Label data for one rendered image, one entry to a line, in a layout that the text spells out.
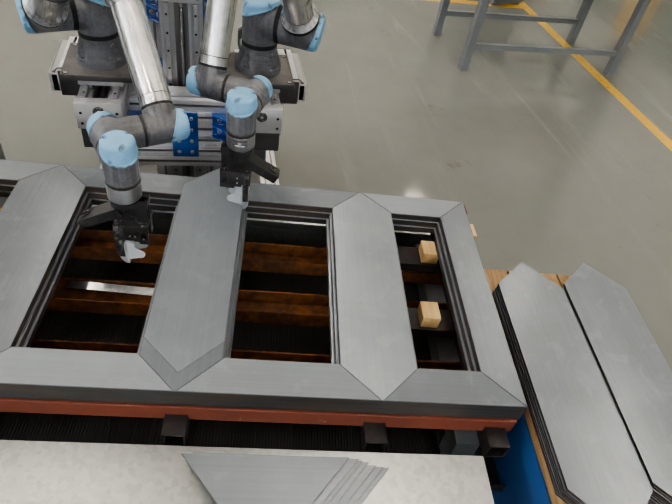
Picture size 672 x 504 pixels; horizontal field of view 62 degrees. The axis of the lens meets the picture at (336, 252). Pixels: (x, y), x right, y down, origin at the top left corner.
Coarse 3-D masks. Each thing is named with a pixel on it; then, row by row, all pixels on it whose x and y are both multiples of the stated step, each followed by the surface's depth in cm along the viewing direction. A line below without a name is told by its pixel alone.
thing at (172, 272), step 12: (168, 264) 143; (180, 264) 143; (192, 264) 144; (204, 264) 144; (216, 264) 145; (168, 276) 140; (180, 276) 140; (192, 276) 141; (204, 276) 141; (216, 276) 142; (228, 276) 143
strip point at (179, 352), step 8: (144, 336) 126; (152, 336) 126; (152, 344) 125; (160, 344) 125; (168, 344) 125; (176, 344) 126; (184, 344) 126; (192, 344) 126; (200, 344) 127; (208, 344) 127; (216, 344) 127; (160, 352) 123; (168, 352) 124; (176, 352) 124; (184, 352) 124; (192, 352) 125; (200, 352) 125; (208, 352) 125; (168, 360) 122; (176, 360) 123; (184, 360) 123; (192, 360) 123; (176, 368) 121; (184, 368) 121
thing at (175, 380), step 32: (0, 192) 158; (96, 192) 161; (416, 224) 173; (64, 256) 144; (448, 256) 162; (448, 288) 156; (32, 320) 128; (224, 352) 128; (0, 384) 113; (480, 416) 129; (512, 416) 130
